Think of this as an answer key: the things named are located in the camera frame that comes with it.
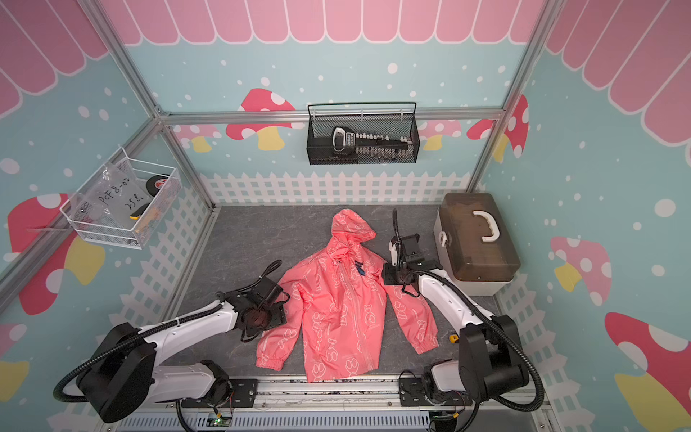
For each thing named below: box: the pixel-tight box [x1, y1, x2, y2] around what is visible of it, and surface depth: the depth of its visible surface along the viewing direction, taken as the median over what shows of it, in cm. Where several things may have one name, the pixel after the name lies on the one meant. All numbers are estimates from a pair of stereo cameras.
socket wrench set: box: [331, 126, 413, 158], surface depth 91 cm
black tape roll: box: [145, 174, 169, 198], surface depth 81 cm
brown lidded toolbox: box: [433, 192, 522, 297], surface depth 89 cm
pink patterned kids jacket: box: [255, 207, 439, 382], surface depth 87 cm
